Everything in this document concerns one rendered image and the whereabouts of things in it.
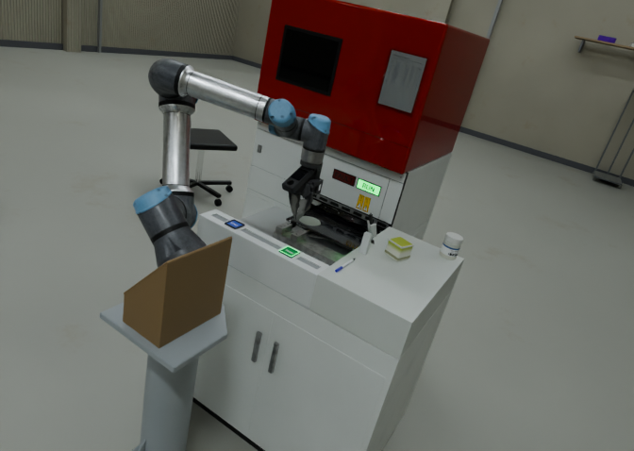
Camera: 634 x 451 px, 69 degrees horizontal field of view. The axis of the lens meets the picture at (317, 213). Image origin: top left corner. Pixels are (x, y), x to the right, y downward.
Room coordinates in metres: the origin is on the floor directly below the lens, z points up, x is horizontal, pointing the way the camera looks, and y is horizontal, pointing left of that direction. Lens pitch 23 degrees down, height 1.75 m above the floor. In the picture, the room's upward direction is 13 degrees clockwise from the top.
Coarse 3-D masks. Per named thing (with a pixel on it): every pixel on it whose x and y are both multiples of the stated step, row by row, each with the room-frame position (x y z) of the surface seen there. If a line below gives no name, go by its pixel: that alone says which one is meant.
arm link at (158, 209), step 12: (156, 192) 1.21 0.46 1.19; (168, 192) 1.24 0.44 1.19; (144, 204) 1.18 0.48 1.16; (156, 204) 1.19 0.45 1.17; (168, 204) 1.21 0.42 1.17; (180, 204) 1.27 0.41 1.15; (144, 216) 1.17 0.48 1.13; (156, 216) 1.17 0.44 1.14; (168, 216) 1.18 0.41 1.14; (180, 216) 1.21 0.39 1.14; (144, 228) 1.18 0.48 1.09; (156, 228) 1.16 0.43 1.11
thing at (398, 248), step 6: (390, 240) 1.63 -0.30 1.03; (396, 240) 1.64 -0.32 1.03; (402, 240) 1.65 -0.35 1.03; (390, 246) 1.62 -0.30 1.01; (396, 246) 1.60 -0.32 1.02; (402, 246) 1.59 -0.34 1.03; (408, 246) 1.61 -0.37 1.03; (390, 252) 1.62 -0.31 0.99; (396, 252) 1.60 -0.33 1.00; (402, 252) 1.59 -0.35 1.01; (408, 252) 1.62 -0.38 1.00; (396, 258) 1.59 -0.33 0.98; (402, 258) 1.60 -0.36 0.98; (408, 258) 1.63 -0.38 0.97
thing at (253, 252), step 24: (216, 216) 1.64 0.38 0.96; (216, 240) 1.57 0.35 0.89; (240, 240) 1.52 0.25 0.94; (264, 240) 1.53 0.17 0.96; (240, 264) 1.51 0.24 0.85; (264, 264) 1.46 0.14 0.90; (288, 264) 1.42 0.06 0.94; (312, 264) 1.44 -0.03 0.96; (288, 288) 1.41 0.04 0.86; (312, 288) 1.37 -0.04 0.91
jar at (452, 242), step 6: (450, 234) 1.75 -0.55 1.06; (456, 234) 1.77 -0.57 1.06; (444, 240) 1.75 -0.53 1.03; (450, 240) 1.72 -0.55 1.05; (456, 240) 1.71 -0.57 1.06; (462, 240) 1.73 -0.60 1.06; (444, 246) 1.73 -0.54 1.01; (450, 246) 1.72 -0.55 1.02; (456, 246) 1.72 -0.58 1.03; (444, 252) 1.72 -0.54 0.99; (450, 252) 1.72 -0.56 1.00; (456, 252) 1.72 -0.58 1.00; (444, 258) 1.72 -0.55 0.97; (450, 258) 1.72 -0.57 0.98; (456, 258) 1.74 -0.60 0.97
